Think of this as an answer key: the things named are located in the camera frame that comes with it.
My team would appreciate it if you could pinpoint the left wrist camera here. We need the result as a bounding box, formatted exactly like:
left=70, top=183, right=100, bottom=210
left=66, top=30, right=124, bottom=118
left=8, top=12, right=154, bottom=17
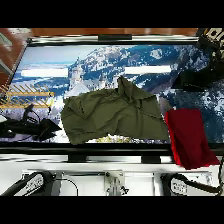
left=21, top=103, right=37, bottom=124

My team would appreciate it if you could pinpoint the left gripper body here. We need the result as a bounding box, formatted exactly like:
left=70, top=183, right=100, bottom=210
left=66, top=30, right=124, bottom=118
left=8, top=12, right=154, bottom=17
left=7, top=118, right=44, bottom=138

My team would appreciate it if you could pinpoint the silver frame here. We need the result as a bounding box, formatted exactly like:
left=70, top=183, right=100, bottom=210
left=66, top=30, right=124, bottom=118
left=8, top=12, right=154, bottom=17
left=0, top=154, right=224, bottom=197

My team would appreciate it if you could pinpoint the red garment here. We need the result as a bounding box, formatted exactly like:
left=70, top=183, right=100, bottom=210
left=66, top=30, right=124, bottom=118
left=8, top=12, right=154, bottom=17
left=164, top=107, right=221, bottom=171

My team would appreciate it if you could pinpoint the olive green shirt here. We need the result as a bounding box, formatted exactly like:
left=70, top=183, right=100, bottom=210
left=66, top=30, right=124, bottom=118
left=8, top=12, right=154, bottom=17
left=60, top=75, right=171, bottom=146

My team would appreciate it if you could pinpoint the black cable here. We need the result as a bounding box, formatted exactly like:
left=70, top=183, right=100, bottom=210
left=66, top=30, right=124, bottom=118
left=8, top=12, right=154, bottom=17
left=54, top=177, right=80, bottom=197

